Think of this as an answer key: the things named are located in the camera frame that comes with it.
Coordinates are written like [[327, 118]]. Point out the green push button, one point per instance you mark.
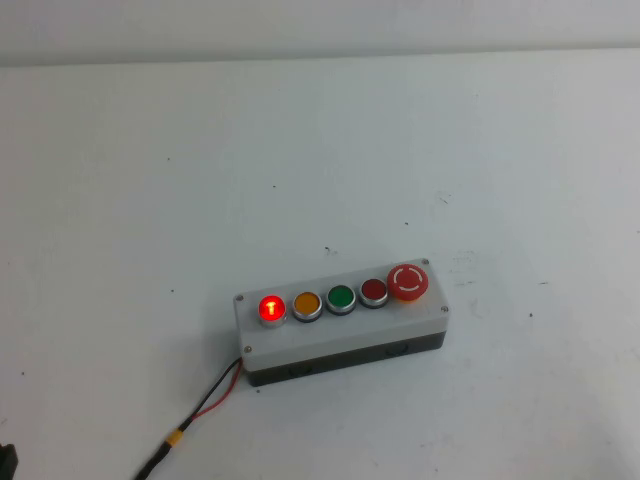
[[340, 297]]

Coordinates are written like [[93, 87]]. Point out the grey push-button control box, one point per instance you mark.
[[350, 332]]

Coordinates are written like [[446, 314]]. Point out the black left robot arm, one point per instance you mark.
[[7, 462]]

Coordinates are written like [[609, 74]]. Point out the dark red push button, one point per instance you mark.
[[373, 290]]

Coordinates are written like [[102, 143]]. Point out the red mushroom emergency stop button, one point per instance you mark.
[[407, 281]]

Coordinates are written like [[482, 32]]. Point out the yellow push button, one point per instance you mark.
[[307, 303]]

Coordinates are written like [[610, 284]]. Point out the lit red indicator lamp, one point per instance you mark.
[[271, 308]]

